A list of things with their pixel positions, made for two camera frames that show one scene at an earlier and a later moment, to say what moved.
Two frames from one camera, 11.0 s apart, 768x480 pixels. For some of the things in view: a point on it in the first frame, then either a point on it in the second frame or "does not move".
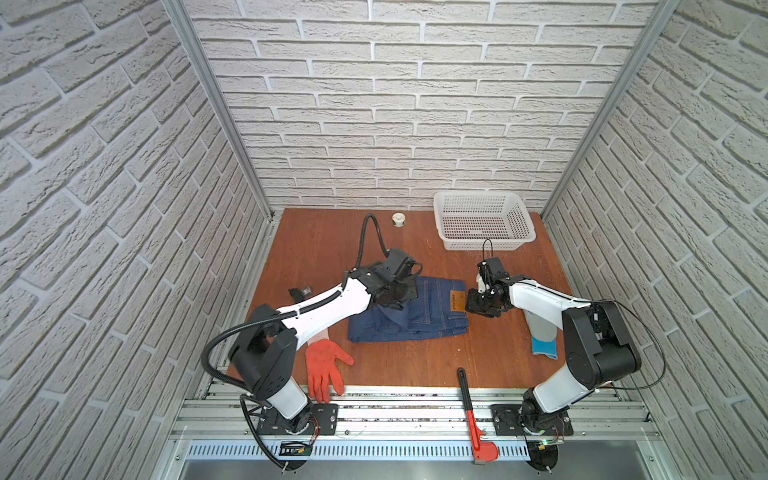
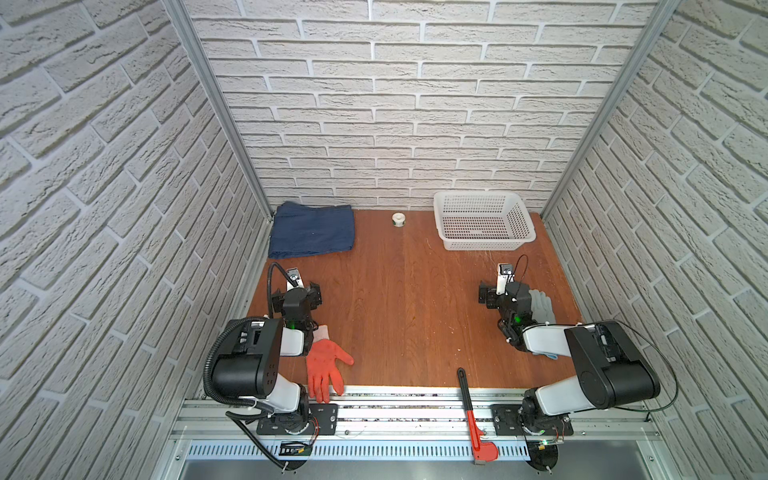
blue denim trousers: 438,312 → 300,229
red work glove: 321,358 does not move
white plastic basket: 466,218 does not move
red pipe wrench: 482,451 does not move
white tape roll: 398,219 does not move
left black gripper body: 406,289 → 280,303
